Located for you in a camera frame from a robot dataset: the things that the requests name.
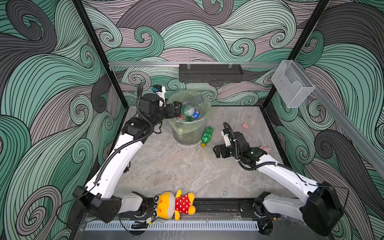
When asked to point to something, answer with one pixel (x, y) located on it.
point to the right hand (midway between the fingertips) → (220, 146)
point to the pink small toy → (266, 149)
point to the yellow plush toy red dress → (167, 206)
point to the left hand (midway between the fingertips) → (174, 102)
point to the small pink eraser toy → (244, 125)
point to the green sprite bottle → (206, 136)
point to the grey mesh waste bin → (191, 137)
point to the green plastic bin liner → (196, 107)
